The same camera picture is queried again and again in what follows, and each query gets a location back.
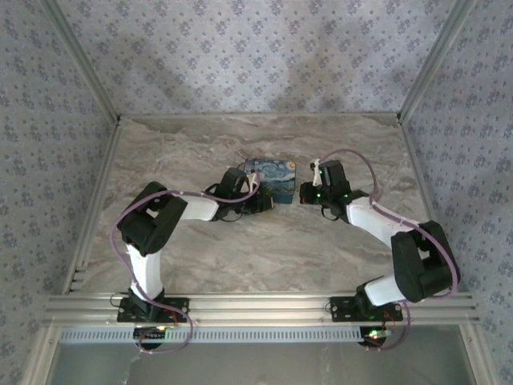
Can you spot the aluminium table side rail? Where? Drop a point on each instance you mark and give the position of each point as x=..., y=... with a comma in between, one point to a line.
x=420, y=168
x=97, y=200

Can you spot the black controller board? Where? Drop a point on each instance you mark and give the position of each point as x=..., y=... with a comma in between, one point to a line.
x=372, y=335
x=150, y=333

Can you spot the wide aluminium mounting rail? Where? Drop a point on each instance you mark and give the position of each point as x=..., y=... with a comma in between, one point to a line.
x=256, y=309

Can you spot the starry night print tin box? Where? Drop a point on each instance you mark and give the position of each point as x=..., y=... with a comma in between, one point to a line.
x=276, y=176

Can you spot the aluminium frame corner post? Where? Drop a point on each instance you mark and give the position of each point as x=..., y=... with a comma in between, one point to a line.
x=83, y=60
x=435, y=60

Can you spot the aluminium frame leg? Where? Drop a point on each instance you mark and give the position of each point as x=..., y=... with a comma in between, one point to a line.
x=40, y=357
x=475, y=357

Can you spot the aluminium table rear rail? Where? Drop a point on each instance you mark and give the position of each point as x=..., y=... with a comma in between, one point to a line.
x=256, y=116

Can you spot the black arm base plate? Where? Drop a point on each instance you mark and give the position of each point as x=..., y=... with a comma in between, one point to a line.
x=340, y=309
x=176, y=309

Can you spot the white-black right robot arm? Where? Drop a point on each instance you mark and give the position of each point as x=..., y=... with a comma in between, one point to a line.
x=372, y=220

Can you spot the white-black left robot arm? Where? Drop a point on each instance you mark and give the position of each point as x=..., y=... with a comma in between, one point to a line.
x=146, y=268

